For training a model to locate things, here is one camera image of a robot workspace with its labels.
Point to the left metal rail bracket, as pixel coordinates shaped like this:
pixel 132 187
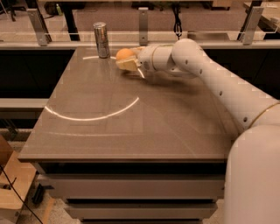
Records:
pixel 39 27

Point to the right metal rail bracket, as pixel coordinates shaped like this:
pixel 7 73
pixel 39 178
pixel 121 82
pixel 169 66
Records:
pixel 250 27

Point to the metal rail bracket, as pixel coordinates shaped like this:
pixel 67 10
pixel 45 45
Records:
pixel 39 27
pixel 143 26
pixel 250 27

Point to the silver redbull can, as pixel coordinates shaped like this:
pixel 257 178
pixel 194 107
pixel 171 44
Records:
pixel 101 39

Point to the middle metal rail bracket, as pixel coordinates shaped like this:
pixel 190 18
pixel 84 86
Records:
pixel 143 26

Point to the orange fruit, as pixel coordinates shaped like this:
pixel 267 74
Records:
pixel 125 54

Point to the grey drawer cabinet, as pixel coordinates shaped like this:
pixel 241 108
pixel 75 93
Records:
pixel 121 149

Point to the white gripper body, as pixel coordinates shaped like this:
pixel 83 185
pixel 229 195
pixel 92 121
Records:
pixel 144 60

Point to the green bottle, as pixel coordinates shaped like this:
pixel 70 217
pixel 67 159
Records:
pixel 59 9

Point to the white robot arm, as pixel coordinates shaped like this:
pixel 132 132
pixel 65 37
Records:
pixel 252 185

